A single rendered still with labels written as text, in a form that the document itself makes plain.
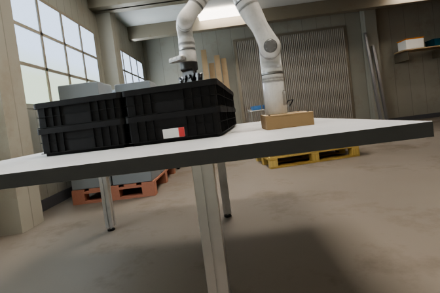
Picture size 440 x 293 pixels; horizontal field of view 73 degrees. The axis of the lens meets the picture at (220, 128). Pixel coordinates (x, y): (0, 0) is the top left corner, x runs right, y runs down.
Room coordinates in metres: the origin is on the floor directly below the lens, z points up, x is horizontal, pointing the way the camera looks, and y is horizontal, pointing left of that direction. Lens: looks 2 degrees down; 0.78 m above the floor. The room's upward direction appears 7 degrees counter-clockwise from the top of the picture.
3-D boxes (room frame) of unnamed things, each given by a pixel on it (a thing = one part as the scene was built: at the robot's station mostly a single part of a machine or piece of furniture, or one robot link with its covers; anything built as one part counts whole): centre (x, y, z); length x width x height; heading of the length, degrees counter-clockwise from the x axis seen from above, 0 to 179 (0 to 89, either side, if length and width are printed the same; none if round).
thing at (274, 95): (1.31, -0.25, 0.84); 0.09 x 0.09 x 0.17; 87
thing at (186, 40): (1.29, 0.10, 1.15); 0.09 x 0.07 x 0.15; 10
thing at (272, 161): (4.41, -1.18, 0.23); 1.34 x 0.98 x 0.47; 90
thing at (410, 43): (7.86, -5.21, 2.01); 0.48 x 0.40 x 0.27; 89
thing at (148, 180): (3.95, 1.24, 0.67); 1.34 x 0.93 x 1.33; 179
